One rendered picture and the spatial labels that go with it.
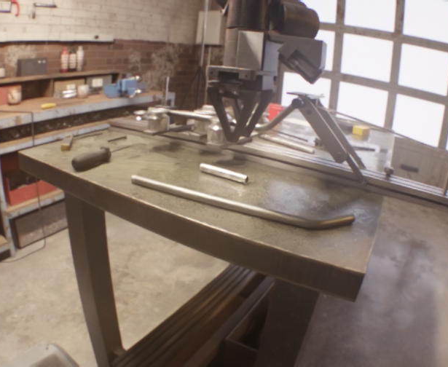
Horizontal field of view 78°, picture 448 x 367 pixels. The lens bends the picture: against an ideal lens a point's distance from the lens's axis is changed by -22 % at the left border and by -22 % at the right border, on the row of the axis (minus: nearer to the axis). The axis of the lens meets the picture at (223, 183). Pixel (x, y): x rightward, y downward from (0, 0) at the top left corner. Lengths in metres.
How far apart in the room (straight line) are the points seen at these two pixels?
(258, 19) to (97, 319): 0.90
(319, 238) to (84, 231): 0.59
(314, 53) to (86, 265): 0.76
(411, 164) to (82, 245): 3.39
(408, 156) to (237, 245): 3.40
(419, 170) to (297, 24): 3.41
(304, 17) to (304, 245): 0.30
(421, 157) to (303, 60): 3.40
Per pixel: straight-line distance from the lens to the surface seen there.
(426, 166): 3.80
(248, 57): 0.43
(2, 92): 2.52
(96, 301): 1.00
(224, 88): 0.43
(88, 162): 0.67
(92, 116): 2.25
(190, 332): 1.18
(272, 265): 0.43
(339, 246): 0.45
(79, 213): 0.86
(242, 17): 0.44
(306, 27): 0.48
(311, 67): 0.42
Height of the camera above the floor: 1.09
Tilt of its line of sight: 20 degrees down
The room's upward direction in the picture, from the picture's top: 5 degrees clockwise
